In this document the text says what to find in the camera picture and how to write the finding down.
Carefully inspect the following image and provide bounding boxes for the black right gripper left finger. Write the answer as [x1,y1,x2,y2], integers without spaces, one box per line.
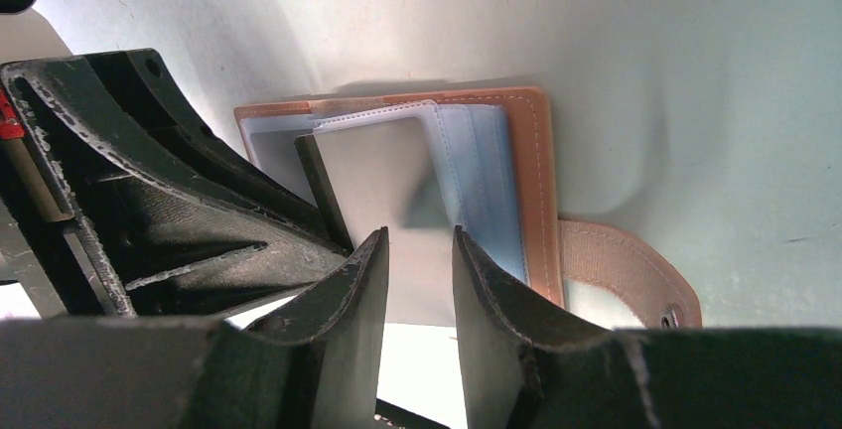
[1,228,389,428]

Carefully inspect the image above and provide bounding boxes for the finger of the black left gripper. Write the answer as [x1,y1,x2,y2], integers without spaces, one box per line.
[1,57,350,318]
[85,49,351,252]

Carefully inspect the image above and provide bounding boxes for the tan leather card holder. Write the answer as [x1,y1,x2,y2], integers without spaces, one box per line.
[234,86,702,328]

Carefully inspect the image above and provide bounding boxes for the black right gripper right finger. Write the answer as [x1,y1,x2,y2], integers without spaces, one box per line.
[452,228,841,428]

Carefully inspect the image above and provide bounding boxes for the silver card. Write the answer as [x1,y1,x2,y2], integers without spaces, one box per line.
[295,117,455,327]

